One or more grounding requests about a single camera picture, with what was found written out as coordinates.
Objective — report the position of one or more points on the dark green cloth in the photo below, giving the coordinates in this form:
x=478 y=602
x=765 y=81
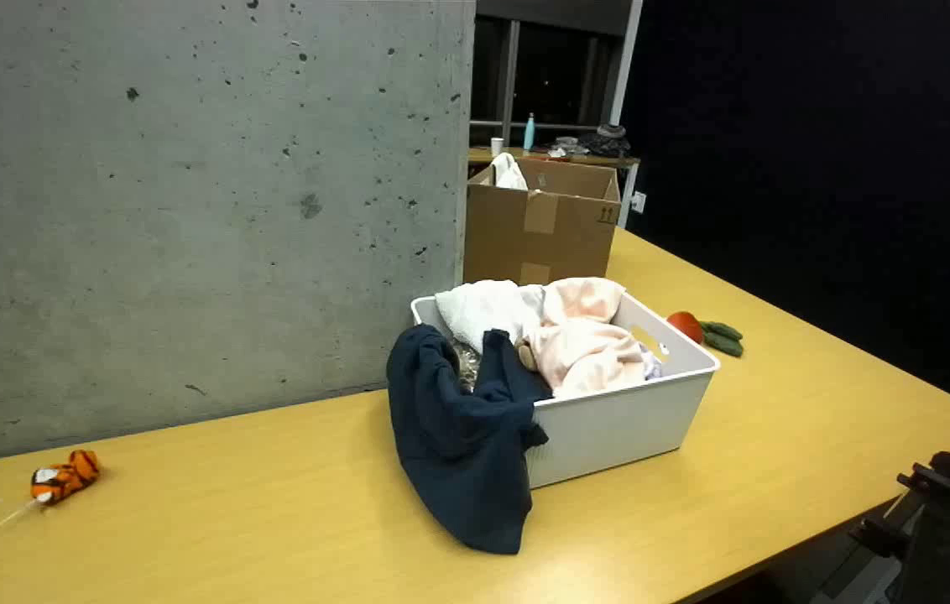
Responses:
x=720 y=337

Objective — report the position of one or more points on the pale pink cloth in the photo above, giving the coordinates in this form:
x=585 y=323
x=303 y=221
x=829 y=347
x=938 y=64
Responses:
x=585 y=347

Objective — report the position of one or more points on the white bag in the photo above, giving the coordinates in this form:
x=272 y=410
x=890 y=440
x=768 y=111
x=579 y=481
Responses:
x=507 y=172

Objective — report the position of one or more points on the brown cardboard box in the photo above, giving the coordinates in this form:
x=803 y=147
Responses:
x=541 y=230

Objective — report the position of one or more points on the dark round object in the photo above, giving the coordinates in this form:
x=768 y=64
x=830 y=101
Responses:
x=607 y=138

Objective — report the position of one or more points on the orange tiger toy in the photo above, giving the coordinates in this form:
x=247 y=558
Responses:
x=73 y=473

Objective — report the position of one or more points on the pale whitish cloth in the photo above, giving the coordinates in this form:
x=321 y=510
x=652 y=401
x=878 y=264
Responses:
x=486 y=308

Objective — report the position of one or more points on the white plastic basket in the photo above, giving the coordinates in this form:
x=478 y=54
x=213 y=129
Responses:
x=619 y=421

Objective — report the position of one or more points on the blue bottle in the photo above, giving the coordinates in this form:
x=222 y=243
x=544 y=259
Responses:
x=530 y=133

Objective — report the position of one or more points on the leopard patterned cloth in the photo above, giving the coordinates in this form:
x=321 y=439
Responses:
x=467 y=363

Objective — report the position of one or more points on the navy blue cloth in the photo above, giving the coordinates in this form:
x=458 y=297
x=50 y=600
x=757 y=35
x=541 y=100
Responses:
x=463 y=447

